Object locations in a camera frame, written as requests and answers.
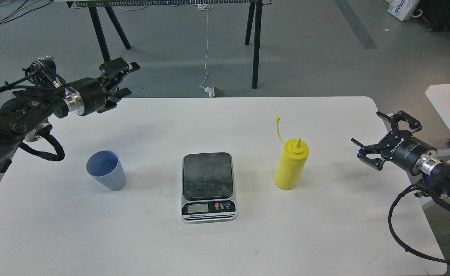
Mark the blue ribbed plastic cup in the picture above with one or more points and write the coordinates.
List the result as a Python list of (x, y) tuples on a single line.
[(106, 167)]

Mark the white power adapter on floor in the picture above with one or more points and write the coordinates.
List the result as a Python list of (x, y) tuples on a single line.
[(214, 92)]

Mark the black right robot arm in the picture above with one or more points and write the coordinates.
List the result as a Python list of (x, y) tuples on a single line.
[(434, 183)]

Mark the white cardboard box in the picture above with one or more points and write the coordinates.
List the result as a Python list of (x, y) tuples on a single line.
[(402, 9)]

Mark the silver digital kitchen scale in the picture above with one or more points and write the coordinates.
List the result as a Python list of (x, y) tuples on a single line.
[(208, 191)]

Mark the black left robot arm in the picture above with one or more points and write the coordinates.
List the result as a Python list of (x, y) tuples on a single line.
[(42, 93)]

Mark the yellow squeeze bottle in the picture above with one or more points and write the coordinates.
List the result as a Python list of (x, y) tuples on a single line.
[(292, 160)]

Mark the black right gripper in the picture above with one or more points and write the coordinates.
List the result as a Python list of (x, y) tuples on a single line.
[(402, 148)]

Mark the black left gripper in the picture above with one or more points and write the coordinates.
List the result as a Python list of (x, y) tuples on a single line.
[(90, 90)]

